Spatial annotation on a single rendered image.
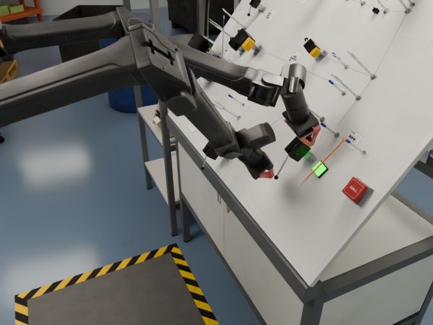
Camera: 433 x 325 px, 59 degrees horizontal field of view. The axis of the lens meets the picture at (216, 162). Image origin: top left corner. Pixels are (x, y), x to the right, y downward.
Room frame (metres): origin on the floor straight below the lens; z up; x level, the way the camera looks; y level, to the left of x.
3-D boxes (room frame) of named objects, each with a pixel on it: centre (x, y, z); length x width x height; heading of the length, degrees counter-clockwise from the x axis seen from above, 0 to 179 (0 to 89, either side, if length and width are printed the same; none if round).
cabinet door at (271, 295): (1.00, -0.15, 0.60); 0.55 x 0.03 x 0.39; 25
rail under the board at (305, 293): (1.24, -0.02, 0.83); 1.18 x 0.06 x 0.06; 25
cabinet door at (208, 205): (1.50, 0.08, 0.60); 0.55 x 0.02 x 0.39; 25
